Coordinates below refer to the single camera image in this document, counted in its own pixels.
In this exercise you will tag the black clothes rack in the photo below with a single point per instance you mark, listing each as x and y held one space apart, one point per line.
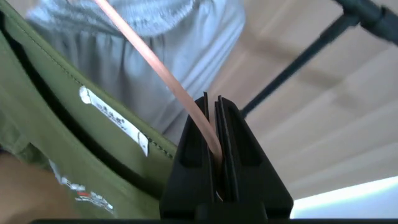
295 65

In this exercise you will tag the green garment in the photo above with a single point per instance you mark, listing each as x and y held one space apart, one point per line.
46 124

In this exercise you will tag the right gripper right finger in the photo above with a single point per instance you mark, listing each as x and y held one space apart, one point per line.
258 193

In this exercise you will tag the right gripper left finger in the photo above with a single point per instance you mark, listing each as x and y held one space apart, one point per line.
186 186

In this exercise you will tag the beige curtain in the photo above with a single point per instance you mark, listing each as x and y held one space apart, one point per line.
326 124

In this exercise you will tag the pink clothes hanger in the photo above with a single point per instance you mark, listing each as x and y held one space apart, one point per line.
155 63

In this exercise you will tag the pale grey shorts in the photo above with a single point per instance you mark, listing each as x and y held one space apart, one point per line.
192 46

